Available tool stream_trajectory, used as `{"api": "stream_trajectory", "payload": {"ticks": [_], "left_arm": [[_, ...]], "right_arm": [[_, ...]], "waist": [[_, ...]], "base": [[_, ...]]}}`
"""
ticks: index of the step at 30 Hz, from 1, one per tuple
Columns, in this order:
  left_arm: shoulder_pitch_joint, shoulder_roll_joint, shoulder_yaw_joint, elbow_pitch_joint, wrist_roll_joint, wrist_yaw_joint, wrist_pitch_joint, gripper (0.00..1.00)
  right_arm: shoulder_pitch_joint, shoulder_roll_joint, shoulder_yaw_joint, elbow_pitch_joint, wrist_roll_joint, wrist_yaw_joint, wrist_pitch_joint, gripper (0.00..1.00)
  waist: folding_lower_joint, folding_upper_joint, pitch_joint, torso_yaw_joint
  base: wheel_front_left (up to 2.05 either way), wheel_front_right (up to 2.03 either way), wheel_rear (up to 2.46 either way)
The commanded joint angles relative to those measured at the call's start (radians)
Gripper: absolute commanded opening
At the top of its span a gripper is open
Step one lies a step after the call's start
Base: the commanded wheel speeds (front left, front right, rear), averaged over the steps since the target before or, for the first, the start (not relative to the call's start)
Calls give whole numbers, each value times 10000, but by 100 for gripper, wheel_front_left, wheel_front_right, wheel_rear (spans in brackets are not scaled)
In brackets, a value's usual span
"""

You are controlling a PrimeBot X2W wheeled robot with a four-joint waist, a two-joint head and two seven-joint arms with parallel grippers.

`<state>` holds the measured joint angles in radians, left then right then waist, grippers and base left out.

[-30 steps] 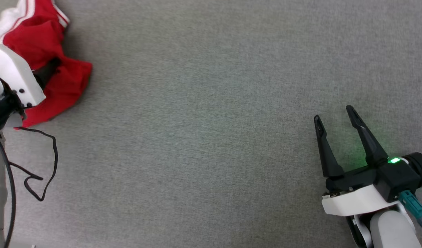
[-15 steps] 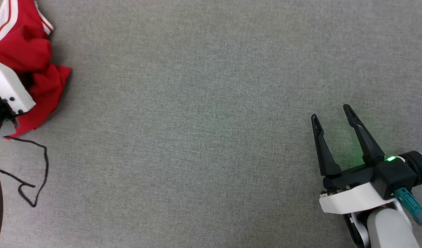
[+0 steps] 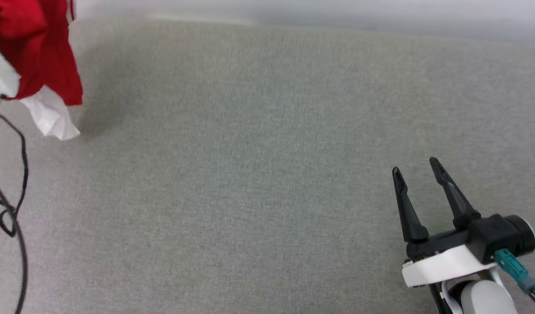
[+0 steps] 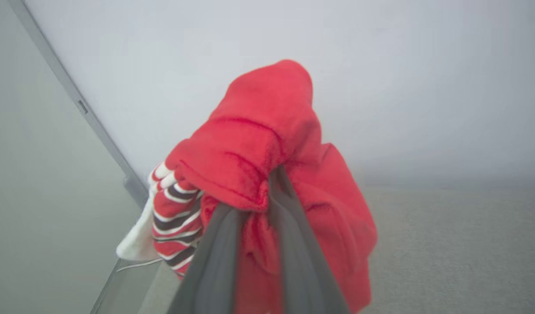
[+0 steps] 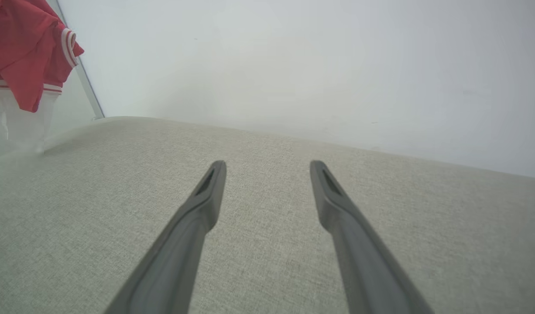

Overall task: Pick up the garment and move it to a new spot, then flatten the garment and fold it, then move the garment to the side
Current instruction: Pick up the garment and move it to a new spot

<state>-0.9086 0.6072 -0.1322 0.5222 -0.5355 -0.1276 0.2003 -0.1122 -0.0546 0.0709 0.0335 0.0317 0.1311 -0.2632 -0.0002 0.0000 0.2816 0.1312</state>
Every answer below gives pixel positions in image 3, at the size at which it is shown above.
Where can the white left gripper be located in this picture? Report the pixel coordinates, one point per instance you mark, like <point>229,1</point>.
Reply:
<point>0,76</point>

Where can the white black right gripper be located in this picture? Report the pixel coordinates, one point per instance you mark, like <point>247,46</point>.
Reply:
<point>442,264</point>

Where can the red garment with white trim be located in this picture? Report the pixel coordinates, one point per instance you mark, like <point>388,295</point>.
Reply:
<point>36,48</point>

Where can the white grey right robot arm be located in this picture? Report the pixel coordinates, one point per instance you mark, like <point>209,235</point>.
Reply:
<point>485,298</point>

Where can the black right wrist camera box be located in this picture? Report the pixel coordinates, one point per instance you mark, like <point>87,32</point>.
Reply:
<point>496,235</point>

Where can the teal right camera connector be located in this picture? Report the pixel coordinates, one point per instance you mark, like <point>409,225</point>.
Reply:
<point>512,264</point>

